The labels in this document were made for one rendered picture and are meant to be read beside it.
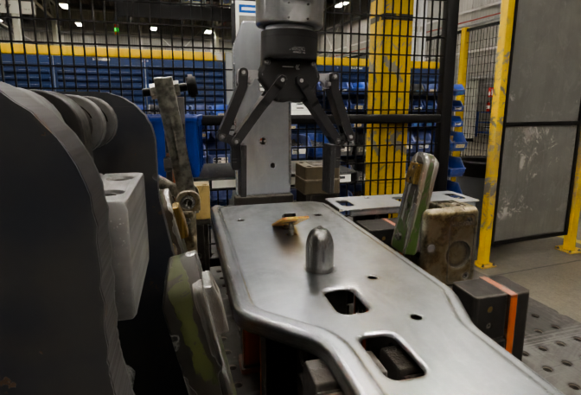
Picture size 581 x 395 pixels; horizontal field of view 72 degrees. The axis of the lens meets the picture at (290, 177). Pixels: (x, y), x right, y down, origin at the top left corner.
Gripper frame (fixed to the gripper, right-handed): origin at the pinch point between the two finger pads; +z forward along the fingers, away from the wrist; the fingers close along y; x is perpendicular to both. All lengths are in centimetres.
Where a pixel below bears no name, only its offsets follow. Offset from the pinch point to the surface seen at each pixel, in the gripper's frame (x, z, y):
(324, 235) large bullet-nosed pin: -14.3, 3.2, 0.7
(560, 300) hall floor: 125, 103, 209
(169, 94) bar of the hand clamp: -2.2, -11.6, -15.4
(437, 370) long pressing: -32.2, 7.4, 2.7
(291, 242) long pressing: -3.9, 7.4, -0.1
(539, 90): 187, -27, 237
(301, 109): 54, -10, 18
